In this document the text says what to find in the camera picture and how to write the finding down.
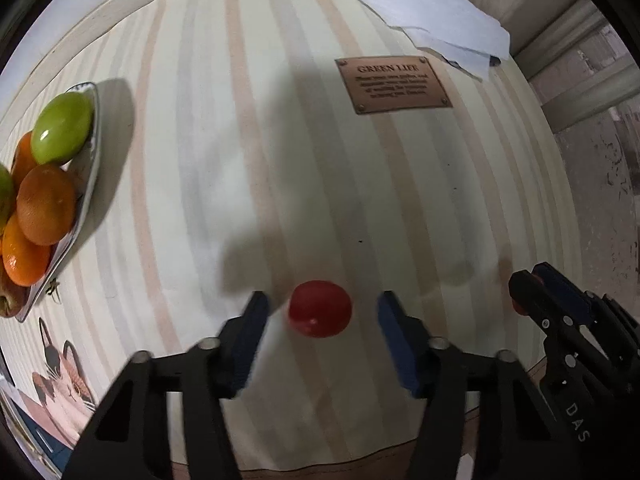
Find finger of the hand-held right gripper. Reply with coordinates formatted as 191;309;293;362
508;269;577;342
531;262;602;322

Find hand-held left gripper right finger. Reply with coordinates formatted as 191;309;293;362
376;290;568;480

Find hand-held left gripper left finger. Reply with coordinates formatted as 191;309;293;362
65;290;271;480

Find oval floral ceramic plate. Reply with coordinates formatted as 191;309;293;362
0;81;101;324

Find small orange tangerine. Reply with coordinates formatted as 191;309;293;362
11;131;40;191
2;212;53;287

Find dark reddish orange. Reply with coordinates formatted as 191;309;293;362
16;163;78;247

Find green apple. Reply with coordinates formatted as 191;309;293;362
30;92;95;165
0;164;15;233

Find striped cat print mat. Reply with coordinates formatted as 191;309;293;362
0;0;557;480

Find dark flat device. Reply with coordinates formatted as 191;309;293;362
444;54;503;69

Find white paper sheets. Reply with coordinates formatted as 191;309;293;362
343;0;511;82

